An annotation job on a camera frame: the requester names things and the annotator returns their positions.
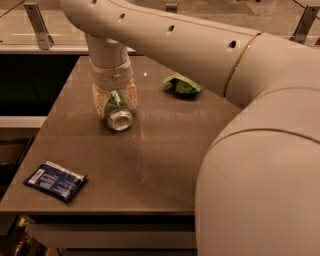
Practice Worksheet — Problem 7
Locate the blue snack packet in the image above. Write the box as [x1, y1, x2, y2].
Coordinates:
[23, 160, 87, 202]

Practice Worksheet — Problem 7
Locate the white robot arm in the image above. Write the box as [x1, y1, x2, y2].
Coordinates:
[60, 0, 320, 256]

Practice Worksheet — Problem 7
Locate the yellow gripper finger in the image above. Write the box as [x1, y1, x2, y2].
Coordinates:
[92, 83, 110, 118]
[119, 80, 138, 111]

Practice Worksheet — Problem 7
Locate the middle metal railing bracket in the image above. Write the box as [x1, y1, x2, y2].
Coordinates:
[165, 3, 178, 13]

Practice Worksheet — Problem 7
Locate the metal railing bracket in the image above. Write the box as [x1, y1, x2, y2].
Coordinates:
[23, 2, 54, 50]
[165, 3, 178, 13]
[290, 5, 320, 44]

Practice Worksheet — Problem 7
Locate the right metal railing bracket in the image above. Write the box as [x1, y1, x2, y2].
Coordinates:
[290, 5, 320, 44]

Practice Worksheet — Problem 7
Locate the green snack bag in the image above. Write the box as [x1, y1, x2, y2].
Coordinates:
[163, 73, 204, 95]

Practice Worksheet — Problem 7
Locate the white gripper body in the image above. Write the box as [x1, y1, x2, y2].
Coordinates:
[91, 59, 133, 90]

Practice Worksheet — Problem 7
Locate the left metal railing bracket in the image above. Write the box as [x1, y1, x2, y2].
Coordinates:
[23, 2, 54, 50]

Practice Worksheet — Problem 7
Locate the green soda can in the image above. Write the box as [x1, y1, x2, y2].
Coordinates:
[105, 90, 133, 131]

